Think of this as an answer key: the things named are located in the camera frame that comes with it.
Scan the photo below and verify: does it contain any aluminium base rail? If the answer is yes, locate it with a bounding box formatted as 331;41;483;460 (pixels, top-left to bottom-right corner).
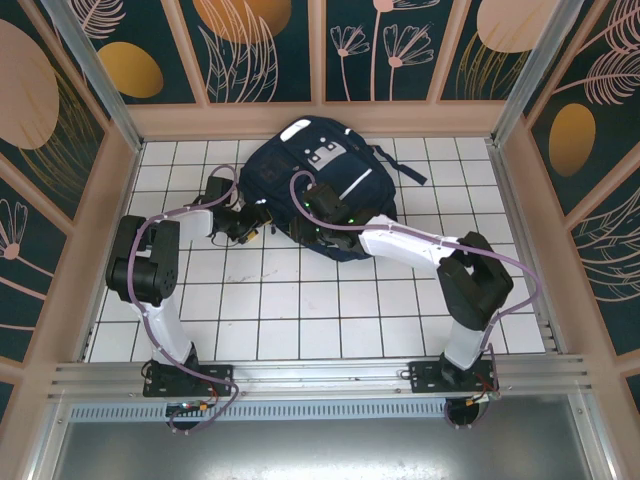
47;353;596;401

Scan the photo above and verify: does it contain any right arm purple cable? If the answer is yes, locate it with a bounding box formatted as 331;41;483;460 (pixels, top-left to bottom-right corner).
289;171;544;431

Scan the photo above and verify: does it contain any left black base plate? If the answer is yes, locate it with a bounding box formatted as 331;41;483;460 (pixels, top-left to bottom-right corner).
142;363;235;399

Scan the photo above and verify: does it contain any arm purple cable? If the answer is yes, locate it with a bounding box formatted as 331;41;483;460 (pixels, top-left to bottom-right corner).
128;165;241;436
289;171;544;431

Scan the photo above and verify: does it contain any dark floral wall panel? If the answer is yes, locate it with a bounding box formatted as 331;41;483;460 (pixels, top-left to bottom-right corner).
0;174;69;361
179;0;312;104
0;0;109;224
438;0;554;101
324;0;451;101
529;0;640;216
54;0;199;106
569;177;640;356

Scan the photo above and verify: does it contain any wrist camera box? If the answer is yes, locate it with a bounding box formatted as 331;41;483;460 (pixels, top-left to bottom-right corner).
202;175;239;206
303;183;347;217

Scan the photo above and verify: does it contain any left aluminium corner post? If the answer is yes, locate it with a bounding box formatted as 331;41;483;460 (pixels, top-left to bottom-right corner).
40;0;146;154

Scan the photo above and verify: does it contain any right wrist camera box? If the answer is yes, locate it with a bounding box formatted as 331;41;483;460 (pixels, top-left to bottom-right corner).
303;183;347;217

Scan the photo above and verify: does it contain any navy blue backpack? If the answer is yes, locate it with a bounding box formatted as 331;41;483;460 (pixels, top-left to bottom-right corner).
238;115;429;264

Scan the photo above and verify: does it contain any grey metal sheet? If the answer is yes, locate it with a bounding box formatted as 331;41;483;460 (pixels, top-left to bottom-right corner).
47;419;619;480

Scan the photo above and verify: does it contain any aluminium corner post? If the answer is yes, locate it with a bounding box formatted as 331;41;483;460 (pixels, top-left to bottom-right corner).
40;0;146;154
490;0;600;149

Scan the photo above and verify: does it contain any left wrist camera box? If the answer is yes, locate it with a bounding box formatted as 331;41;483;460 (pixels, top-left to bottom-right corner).
202;175;239;206

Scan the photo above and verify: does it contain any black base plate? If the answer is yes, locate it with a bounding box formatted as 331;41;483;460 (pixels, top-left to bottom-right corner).
408;359;501;399
142;363;235;399

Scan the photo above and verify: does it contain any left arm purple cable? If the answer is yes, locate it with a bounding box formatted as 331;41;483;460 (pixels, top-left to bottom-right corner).
128;165;241;436

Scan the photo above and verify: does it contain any right aluminium corner post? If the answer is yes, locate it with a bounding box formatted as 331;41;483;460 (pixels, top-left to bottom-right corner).
490;0;600;149

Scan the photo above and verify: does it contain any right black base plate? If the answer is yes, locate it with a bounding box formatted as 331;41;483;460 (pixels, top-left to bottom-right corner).
408;359;501;399

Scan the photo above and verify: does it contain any aluminium side rail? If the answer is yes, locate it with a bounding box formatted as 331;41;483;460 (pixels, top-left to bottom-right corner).
487;139;569;357

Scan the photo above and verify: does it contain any perforated grey cable duct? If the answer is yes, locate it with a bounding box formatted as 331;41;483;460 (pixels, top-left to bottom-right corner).
67;402;579;422

